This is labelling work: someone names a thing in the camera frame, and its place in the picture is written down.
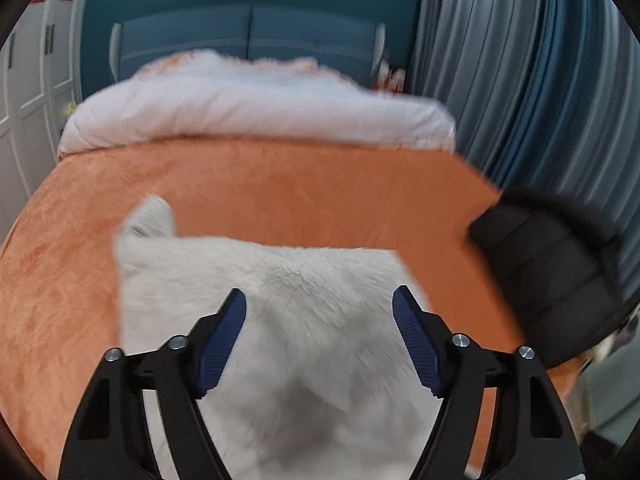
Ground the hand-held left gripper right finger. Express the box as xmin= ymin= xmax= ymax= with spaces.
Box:
xmin=391 ymin=285 xmax=586 ymax=480

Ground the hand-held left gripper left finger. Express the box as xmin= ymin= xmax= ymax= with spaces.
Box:
xmin=57 ymin=287 xmax=248 ymax=480

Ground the white puffer jacket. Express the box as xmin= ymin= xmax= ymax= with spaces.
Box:
xmin=114 ymin=196 xmax=437 ymax=480

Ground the black puffer jacket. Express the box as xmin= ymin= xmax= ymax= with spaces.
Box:
xmin=466 ymin=186 xmax=632 ymax=370

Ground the orange bed sheet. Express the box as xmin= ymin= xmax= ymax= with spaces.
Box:
xmin=0 ymin=137 xmax=576 ymax=480

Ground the pale pink duvet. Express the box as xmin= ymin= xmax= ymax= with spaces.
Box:
xmin=56 ymin=49 xmax=457 ymax=159

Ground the red and white bedside clutter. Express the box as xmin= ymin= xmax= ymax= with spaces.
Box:
xmin=376 ymin=61 xmax=407 ymax=97

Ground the grey blue curtain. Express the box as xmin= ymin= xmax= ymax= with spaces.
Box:
xmin=410 ymin=0 xmax=640 ymax=246

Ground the blue padded headboard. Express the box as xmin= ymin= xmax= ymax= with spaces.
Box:
xmin=109 ymin=5 xmax=388 ymax=85

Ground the white wardrobe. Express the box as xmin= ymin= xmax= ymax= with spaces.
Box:
xmin=0 ymin=0 xmax=92 ymax=243

